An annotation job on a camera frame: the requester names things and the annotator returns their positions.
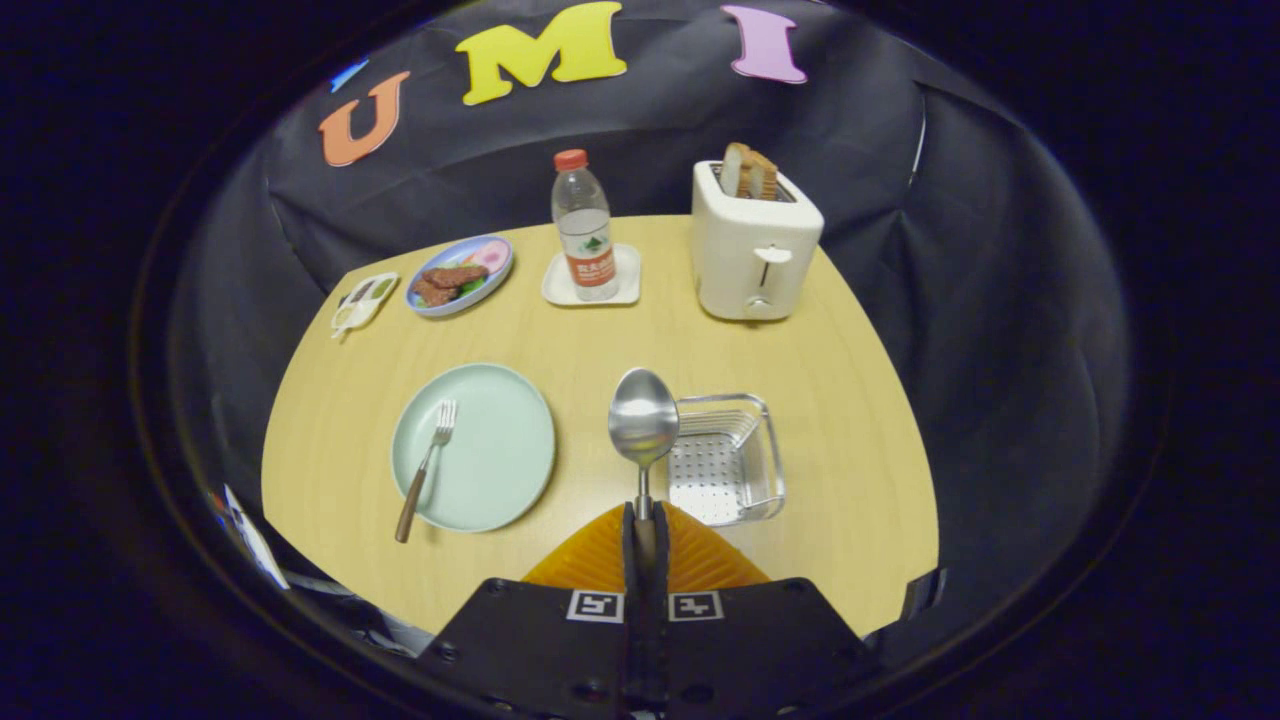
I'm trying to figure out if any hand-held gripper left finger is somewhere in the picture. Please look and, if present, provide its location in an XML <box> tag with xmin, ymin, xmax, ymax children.
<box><xmin>415</xmin><ymin>503</ymin><xmax>649</xmax><ymax>720</ymax></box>

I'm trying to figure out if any clear water bottle red cap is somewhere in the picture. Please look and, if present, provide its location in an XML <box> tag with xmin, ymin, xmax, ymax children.
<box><xmin>551</xmin><ymin>149</ymin><xmax>620</xmax><ymax>302</ymax></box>

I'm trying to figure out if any blue food plate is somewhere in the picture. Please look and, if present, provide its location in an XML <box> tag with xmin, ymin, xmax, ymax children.
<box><xmin>405</xmin><ymin>234</ymin><xmax>515</xmax><ymax>319</ymax></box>

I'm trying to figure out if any white toaster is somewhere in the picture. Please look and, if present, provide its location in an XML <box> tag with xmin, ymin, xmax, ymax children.
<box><xmin>691</xmin><ymin>160</ymin><xmax>826</xmax><ymax>322</ymax></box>

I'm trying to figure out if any metal perforated drain basket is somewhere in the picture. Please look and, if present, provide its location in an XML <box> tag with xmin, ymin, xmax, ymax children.
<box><xmin>665</xmin><ymin>393</ymin><xmax>787</xmax><ymax>528</ymax></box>

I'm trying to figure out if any white square coaster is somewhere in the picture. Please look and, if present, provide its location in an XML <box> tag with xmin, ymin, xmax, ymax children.
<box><xmin>541</xmin><ymin>243</ymin><xmax>642</xmax><ymax>307</ymax></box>

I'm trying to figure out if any pale green plate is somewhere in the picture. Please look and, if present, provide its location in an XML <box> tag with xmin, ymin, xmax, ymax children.
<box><xmin>390</xmin><ymin>362</ymin><xmax>557</xmax><ymax>534</ymax></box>

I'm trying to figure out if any white divided sauce dish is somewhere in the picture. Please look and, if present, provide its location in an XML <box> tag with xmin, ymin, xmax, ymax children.
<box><xmin>331</xmin><ymin>272</ymin><xmax>400</xmax><ymax>341</ymax></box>

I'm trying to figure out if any black backdrop cloth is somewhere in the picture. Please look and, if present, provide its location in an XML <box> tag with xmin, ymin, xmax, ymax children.
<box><xmin>165</xmin><ymin>0</ymin><xmax>1136</xmax><ymax>661</ymax></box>

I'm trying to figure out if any metal spoon wooden handle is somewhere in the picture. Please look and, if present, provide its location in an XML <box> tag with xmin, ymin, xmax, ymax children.
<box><xmin>608</xmin><ymin>368</ymin><xmax>681</xmax><ymax>576</ymax></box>

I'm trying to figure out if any black table edge bracket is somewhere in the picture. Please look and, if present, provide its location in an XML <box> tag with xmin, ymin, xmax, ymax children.
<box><xmin>903</xmin><ymin>567</ymin><xmax>947</xmax><ymax>621</ymax></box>

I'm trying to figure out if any metal fork wooden handle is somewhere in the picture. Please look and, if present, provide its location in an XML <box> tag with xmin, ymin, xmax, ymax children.
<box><xmin>394</xmin><ymin>400</ymin><xmax>458</xmax><ymax>544</ymax></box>

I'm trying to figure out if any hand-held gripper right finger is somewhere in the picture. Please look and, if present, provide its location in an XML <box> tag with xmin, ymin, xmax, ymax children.
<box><xmin>640</xmin><ymin>503</ymin><xmax>883</xmax><ymax>720</ymax></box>

